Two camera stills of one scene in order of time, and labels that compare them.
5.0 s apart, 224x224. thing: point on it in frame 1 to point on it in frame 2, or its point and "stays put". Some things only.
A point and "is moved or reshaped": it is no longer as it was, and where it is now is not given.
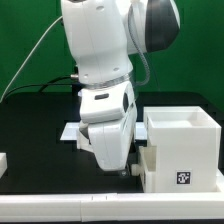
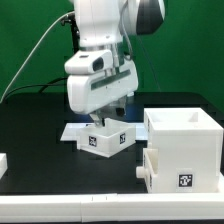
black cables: x=43 y=85 stays put
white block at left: x=3 y=163 stays put
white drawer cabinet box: x=188 y=148 stays put
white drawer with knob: x=147 y=162 is moved or reshaped
